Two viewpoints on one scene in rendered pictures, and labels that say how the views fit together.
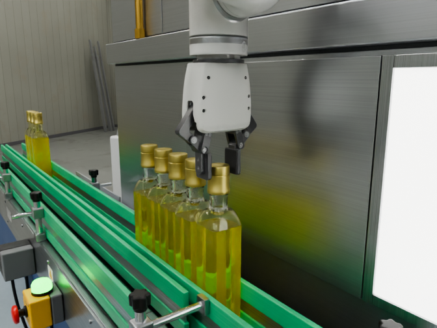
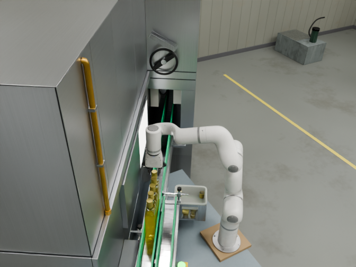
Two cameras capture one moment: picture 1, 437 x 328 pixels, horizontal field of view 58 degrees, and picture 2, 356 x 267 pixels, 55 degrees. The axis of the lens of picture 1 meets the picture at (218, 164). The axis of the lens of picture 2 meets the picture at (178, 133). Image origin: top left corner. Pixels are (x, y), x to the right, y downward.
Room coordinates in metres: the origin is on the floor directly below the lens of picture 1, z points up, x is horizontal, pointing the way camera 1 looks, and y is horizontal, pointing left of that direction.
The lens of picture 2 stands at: (1.69, 1.07, 2.74)
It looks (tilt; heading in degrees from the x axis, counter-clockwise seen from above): 36 degrees down; 219
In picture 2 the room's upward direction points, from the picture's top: 2 degrees clockwise
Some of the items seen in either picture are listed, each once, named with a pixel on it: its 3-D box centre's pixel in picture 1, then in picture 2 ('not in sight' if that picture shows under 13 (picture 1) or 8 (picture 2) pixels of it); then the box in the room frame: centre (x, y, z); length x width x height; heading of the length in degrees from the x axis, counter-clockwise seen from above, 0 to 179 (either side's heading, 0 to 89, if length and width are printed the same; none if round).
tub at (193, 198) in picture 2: not in sight; (190, 198); (0.34, 0.10, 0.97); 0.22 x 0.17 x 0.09; 127
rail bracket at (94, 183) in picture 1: (101, 189); not in sight; (1.22, 0.38, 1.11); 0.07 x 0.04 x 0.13; 127
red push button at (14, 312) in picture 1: (20, 313); not in sight; (0.77, 0.43, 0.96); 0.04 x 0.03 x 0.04; 37
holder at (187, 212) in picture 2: not in sight; (186, 203); (0.36, 0.08, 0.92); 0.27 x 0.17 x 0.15; 127
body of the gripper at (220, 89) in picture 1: (218, 92); (153, 157); (0.59, 0.00, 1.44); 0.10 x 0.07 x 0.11; 127
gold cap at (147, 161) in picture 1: (149, 155); (149, 203); (0.78, 0.14, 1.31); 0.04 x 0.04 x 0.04
